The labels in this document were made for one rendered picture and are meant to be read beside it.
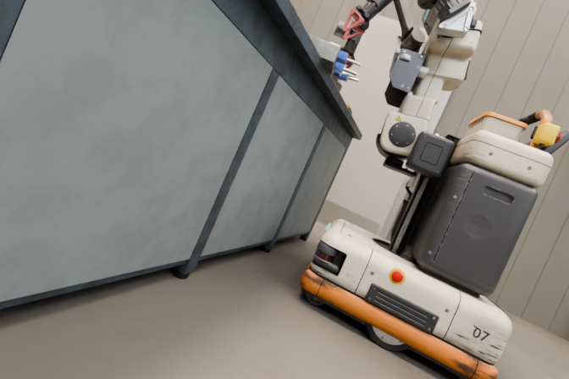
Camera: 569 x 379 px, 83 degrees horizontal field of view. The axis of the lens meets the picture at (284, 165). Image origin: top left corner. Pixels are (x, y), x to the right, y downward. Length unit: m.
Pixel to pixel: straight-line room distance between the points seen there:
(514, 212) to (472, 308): 0.33
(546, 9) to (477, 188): 3.00
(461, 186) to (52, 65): 1.13
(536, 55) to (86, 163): 3.72
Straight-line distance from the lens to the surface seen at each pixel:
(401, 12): 1.91
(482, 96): 3.60
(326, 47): 1.13
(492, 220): 1.26
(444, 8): 1.41
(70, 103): 0.57
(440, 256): 1.23
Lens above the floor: 0.45
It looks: 1 degrees down
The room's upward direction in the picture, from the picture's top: 24 degrees clockwise
